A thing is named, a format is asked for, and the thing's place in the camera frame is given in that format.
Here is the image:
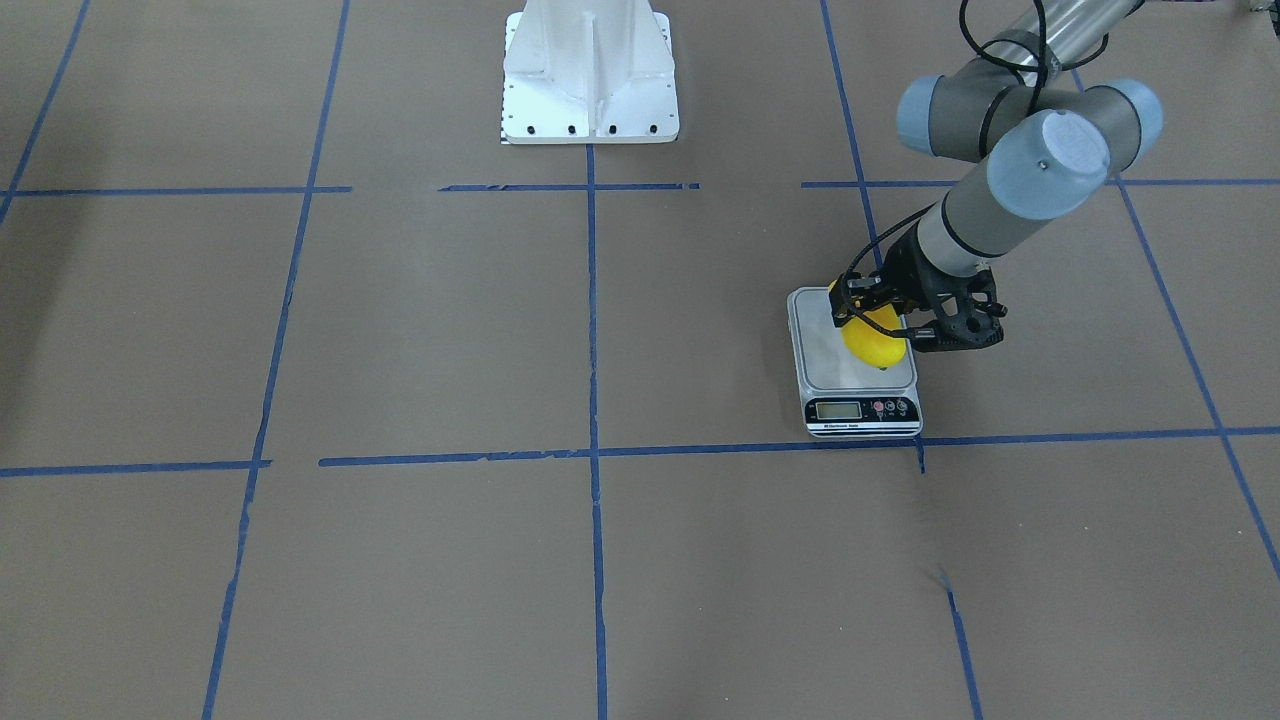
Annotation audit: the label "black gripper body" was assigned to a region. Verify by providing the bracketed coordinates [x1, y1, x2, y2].
[879, 232, 959, 314]

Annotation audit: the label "yellow mango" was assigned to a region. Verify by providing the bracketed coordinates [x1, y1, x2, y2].
[837, 304, 909, 369]

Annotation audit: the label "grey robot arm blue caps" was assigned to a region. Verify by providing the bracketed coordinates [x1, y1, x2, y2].
[829, 1, 1165, 352]

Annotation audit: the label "silver digital kitchen scale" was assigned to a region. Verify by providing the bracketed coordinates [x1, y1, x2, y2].
[787, 286, 924, 439]

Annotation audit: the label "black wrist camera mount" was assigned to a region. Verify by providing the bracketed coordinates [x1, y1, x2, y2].
[909, 269, 1007, 354]

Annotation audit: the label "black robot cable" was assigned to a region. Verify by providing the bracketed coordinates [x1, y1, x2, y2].
[844, 0, 1051, 291]

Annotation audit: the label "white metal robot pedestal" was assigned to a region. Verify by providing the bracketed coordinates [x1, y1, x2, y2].
[500, 1, 681, 145]

